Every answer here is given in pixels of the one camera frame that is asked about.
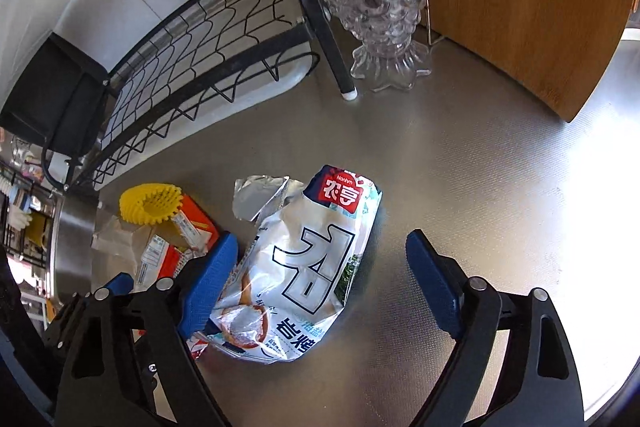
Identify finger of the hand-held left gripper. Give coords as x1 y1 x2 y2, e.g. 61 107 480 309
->
104 272 136 298
131 330 161 411

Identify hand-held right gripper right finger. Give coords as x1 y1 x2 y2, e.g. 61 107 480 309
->
405 228 587 427

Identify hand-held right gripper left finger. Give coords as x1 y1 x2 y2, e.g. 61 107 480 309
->
54 231 240 427

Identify red snack wrapper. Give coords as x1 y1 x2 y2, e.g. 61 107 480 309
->
132 194 222 360

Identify white snack bag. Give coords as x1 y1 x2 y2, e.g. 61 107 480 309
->
192 164 384 364

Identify clear plastic film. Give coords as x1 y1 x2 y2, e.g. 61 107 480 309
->
91 213 147 260

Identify stainless steel sink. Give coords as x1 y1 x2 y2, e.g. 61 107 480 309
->
50 197 103 298

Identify yellow foam net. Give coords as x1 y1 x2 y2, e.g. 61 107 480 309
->
119 182 184 226

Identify black storage rack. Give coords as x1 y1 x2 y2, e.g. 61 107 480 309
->
0 159 57 269

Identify white gloves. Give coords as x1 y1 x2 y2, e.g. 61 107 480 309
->
7 206 35 230

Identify black hanging box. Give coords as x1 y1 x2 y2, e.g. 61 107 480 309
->
0 32 110 156

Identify metal cutting board stand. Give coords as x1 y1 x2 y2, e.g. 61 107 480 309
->
424 0 449 46

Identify black dish rack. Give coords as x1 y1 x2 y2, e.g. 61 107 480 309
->
40 0 359 195

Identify glass cutlery holder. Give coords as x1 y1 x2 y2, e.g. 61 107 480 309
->
290 0 434 94

